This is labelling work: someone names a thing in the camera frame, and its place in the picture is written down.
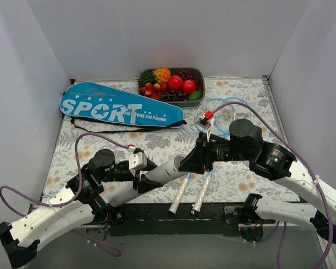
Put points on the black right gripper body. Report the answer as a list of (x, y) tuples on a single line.
[(201, 153)]

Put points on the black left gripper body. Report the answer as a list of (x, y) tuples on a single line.
[(141, 177)]

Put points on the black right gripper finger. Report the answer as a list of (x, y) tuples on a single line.
[(198, 161), (202, 143)]

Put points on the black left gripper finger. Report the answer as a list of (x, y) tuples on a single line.
[(143, 185), (142, 163)]

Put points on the white shuttlecock tube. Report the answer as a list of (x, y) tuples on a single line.
[(155, 178)]

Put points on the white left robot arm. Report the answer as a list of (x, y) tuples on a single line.
[(101, 185)]

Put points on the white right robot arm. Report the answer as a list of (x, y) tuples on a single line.
[(275, 163)]

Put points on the blue badminton racket left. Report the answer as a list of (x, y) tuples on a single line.
[(220, 128)]

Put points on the floral table mat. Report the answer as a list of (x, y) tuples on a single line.
[(232, 182)]

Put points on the green lime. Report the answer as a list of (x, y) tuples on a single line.
[(194, 96)]

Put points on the dark grape bunch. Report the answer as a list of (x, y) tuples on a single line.
[(174, 96)]

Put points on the red apple right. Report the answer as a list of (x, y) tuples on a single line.
[(188, 86)]

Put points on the red apple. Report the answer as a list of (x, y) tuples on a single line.
[(188, 86), (175, 83)]

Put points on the red apple left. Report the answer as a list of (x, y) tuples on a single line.
[(175, 83)]

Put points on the small red peaches cluster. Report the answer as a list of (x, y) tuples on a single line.
[(154, 91)]

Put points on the grey fruit tray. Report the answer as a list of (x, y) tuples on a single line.
[(147, 76)]

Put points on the blue sport racket bag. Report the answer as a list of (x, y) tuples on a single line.
[(96, 102)]

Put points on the orange toy pineapple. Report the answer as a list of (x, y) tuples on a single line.
[(162, 75)]

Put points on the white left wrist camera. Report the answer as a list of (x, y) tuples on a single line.
[(133, 151)]

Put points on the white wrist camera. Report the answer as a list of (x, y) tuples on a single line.
[(205, 121), (133, 151)]

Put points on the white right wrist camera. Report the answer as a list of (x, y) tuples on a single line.
[(205, 121)]

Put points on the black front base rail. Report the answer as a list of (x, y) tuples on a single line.
[(156, 219)]

